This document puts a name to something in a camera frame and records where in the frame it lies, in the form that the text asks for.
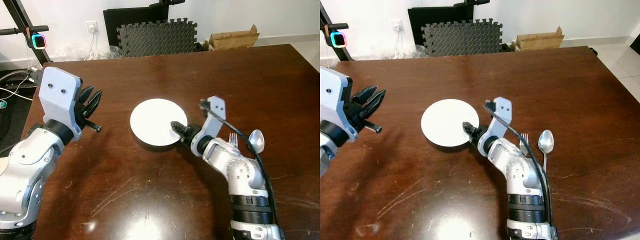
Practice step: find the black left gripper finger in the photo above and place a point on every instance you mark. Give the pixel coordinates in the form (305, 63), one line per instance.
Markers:
(374, 104)
(364, 95)
(95, 104)
(86, 96)

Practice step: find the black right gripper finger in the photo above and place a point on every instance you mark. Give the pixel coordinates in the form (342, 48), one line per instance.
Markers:
(470, 128)
(178, 128)

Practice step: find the white round plate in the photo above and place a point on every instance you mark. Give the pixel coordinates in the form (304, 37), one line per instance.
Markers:
(155, 122)
(447, 122)

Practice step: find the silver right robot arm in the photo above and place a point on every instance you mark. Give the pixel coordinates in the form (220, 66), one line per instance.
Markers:
(520, 175)
(235, 170)

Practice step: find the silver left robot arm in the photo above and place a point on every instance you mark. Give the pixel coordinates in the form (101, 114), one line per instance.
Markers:
(27, 170)
(327, 155)

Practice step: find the black tripod stand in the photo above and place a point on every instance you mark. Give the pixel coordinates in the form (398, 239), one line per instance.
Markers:
(349, 55)
(22, 20)

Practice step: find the silver metal fork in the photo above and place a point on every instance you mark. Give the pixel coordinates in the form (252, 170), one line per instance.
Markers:
(233, 140)
(524, 144)

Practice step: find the silver metal spoon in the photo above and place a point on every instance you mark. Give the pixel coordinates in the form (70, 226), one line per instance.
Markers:
(546, 141)
(256, 140)

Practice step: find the black floor mat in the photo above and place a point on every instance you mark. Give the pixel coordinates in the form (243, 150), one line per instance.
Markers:
(10, 122)

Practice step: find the black flat panel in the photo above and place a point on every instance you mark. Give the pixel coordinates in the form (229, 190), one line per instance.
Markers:
(430, 16)
(125, 17)

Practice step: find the grey interlocking foam mat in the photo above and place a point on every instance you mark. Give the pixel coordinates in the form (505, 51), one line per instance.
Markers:
(157, 39)
(462, 39)

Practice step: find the brown cardboard box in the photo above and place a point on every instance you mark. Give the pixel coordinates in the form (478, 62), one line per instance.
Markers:
(540, 41)
(235, 40)

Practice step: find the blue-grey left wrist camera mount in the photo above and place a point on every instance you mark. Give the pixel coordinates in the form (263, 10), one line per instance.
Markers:
(57, 95)
(335, 95)

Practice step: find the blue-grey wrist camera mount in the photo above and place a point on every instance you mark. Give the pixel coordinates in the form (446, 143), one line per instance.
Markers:
(335, 95)
(502, 111)
(57, 95)
(216, 110)

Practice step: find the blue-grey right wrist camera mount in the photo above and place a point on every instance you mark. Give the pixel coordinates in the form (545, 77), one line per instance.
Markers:
(216, 110)
(502, 111)

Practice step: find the white wall socket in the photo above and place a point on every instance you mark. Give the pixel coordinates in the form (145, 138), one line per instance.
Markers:
(91, 27)
(397, 26)

